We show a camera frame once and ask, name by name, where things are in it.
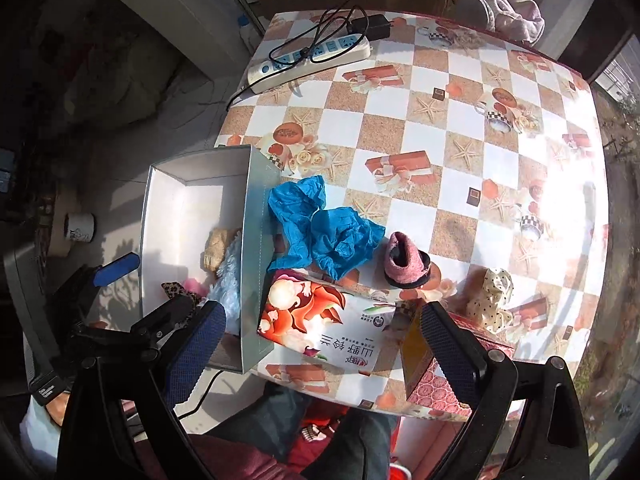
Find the white power strip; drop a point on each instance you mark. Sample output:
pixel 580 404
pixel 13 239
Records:
pixel 320 57

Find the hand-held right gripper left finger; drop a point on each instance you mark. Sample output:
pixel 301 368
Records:
pixel 195 355

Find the pink cloth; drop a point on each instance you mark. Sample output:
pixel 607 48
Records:
pixel 515 15

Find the leopard print scrunchie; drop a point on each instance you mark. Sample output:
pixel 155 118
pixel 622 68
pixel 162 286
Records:
pixel 172 289

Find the white polka dot scrunchie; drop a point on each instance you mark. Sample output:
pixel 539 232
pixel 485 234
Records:
pixel 492 302

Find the white plastic bottle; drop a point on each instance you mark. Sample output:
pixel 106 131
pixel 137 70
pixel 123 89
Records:
pixel 246 32

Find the pink sponge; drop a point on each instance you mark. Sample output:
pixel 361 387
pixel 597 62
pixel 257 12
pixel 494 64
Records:
pixel 195 287

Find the black power adapter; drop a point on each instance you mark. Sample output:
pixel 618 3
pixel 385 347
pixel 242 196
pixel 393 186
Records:
pixel 372 26

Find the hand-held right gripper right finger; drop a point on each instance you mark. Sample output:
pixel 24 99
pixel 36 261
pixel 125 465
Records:
pixel 450 355

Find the checkered printed tablecloth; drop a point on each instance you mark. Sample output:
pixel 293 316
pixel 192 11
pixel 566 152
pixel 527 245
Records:
pixel 425 135

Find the person's leg in jeans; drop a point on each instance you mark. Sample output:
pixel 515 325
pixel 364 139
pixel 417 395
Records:
pixel 280 420

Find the blue glove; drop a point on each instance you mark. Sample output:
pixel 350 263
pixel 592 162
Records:
pixel 330 235

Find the dark red cushion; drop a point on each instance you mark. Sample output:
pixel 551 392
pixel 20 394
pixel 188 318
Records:
pixel 225 460

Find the red patterned carton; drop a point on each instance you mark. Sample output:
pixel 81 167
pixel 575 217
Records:
pixel 435 395

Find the person's left hand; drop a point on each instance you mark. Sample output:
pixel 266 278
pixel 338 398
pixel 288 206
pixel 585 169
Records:
pixel 55 408

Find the white cardboard box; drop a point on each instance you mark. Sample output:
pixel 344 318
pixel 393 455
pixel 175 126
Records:
pixel 195 200

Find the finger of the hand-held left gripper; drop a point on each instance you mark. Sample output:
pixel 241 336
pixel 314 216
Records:
pixel 117 266
pixel 165 317

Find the light blue fluffy cloth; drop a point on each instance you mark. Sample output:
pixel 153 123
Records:
pixel 227 285

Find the printed tissue box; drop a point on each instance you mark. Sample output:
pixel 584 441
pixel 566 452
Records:
pixel 330 325

